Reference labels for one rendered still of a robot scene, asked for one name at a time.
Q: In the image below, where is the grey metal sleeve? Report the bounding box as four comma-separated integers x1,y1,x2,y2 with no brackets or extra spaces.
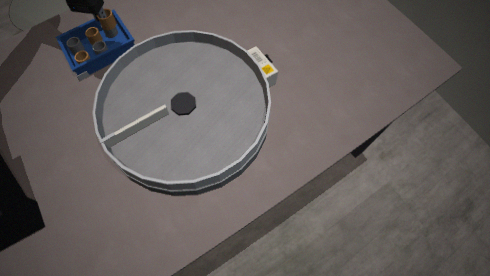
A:
67,37,85,55
102,27,118,38
93,41,108,55

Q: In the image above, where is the grey round turntable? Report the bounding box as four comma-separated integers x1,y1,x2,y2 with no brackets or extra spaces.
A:
93,30,278,196

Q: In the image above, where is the bronze bushing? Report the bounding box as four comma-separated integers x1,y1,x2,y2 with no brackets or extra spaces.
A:
85,27,103,45
75,51,90,64
97,9,116,30

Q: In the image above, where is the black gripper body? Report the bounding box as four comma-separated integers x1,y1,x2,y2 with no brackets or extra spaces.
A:
66,0,104,14

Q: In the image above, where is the blue crate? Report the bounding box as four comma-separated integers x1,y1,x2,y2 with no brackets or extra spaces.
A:
56,9,135,80

